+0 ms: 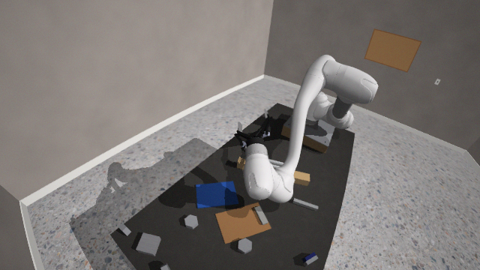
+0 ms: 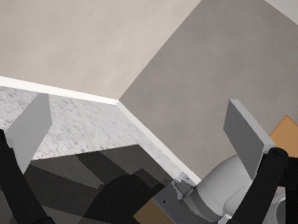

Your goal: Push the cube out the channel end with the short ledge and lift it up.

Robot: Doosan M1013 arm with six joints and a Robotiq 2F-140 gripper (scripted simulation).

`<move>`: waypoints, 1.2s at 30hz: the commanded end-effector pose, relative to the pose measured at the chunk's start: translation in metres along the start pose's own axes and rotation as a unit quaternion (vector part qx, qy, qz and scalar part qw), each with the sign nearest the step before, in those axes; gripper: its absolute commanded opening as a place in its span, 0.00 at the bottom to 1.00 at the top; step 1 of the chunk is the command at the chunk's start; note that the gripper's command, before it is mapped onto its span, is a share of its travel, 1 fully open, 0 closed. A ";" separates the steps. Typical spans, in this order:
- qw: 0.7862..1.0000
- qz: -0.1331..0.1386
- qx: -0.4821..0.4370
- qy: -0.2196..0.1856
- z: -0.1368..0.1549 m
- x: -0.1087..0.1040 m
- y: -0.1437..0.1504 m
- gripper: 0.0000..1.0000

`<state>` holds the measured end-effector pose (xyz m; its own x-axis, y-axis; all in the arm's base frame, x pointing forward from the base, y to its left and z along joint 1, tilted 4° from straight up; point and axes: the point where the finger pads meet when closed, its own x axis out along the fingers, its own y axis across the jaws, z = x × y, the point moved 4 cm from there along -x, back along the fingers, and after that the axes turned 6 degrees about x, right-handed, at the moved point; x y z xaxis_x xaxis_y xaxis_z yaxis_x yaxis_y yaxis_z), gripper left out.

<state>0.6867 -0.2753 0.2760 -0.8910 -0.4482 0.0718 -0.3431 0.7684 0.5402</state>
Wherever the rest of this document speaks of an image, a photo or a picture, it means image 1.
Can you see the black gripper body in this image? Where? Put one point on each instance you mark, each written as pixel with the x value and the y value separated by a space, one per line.
pixel 255 139

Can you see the brown clipboard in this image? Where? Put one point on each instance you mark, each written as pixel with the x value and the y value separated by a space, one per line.
pixel 240 223

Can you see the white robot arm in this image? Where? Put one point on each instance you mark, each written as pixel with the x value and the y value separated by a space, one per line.
pixel 352 86

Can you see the blue flat rectangular pad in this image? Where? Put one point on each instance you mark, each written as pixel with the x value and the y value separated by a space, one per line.
pixel 216 194

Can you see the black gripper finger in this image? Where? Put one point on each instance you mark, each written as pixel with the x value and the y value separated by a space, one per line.
pixel 239 133
pixel 266 126

